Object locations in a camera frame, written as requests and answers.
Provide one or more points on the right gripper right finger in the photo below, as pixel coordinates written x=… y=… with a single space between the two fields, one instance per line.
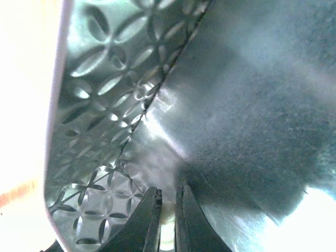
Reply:
x=193 y=231

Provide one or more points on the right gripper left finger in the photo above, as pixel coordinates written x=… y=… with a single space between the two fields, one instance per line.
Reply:
x=142 y=230

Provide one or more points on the white piece front row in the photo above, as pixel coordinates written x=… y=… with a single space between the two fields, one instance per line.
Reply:
x=167 y=227

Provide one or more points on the pink tin with white pieces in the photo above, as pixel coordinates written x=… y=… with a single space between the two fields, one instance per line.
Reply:
x=235 y=99

